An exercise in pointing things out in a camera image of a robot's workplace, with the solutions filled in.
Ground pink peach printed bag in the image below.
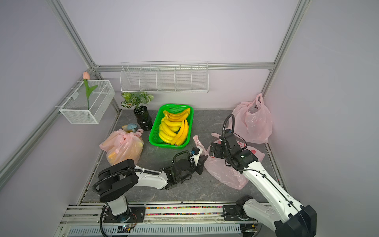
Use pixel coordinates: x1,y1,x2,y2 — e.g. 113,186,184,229
193,135,249,190

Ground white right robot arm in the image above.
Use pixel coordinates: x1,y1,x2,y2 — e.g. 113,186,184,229
209,142,317,237

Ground orange banana pair in basket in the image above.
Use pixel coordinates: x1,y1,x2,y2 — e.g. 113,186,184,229
171,119,189,147

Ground plain pink plastic bag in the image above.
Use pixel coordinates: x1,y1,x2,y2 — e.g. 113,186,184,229
232,93,273,144

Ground yellow banana bunch in basket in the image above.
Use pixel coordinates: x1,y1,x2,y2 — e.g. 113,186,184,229
158,108,191,147

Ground green plastic basket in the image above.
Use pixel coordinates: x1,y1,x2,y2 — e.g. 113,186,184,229
149,104,194,149

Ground black ceramic vase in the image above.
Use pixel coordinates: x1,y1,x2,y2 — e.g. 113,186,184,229
133,106,153,131

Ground green variegated artificial plant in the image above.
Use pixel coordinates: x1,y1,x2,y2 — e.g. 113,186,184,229
121,91,154,115

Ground artificial pink tulip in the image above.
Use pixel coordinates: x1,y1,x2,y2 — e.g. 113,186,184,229
83,72,98,110

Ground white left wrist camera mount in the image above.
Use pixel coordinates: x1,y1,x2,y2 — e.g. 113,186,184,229
189,147,203,166

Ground white wire wall shelf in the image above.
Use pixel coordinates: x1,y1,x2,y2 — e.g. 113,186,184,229
120,61,209,93

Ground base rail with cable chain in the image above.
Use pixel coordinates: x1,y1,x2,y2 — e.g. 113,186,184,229
54,201,275,237

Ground white wire wall basket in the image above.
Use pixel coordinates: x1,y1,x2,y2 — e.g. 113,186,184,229
59,80,115,124

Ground aluminium frame profile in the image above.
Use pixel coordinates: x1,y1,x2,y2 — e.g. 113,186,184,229
1,1,310,189

